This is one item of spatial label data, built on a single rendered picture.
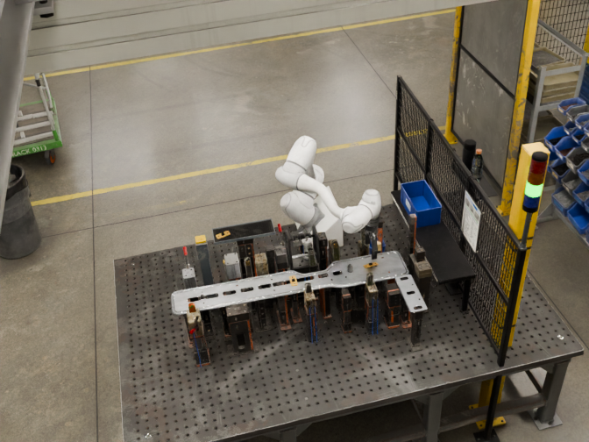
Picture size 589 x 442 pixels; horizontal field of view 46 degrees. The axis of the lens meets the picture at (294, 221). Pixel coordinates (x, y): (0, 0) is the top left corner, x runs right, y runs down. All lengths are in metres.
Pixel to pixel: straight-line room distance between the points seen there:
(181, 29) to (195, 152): 5.98
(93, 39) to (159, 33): 0.10
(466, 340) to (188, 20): 3.23
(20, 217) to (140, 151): 1.73
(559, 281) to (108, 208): 3.95
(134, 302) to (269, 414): 1.25
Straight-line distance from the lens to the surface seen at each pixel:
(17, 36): 1.00
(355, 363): 3.98
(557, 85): 5.91
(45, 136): 7.36
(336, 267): 4.09
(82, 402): 5.02
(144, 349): 4.22
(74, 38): 1.18
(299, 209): 4.57
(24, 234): 6.20
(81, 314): 5.60
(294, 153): 4.05
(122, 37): 1.18
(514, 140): 5.81
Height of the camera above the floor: 3.76
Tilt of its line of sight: 38 degrees down
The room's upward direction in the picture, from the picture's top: 5 degrees counter-clockwise
